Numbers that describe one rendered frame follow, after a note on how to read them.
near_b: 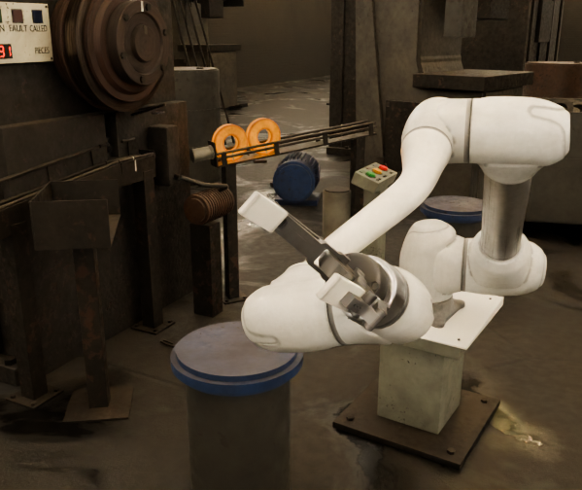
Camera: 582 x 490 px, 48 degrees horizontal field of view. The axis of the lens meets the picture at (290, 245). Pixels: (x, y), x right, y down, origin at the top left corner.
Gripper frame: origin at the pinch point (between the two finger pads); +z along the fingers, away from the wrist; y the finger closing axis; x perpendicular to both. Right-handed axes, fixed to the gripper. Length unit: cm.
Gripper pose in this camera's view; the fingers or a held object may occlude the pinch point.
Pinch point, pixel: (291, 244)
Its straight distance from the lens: 68.0
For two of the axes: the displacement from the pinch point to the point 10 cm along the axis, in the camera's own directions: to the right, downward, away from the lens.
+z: -4.5, -2.7, -8.5
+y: -5.9, -6.2, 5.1
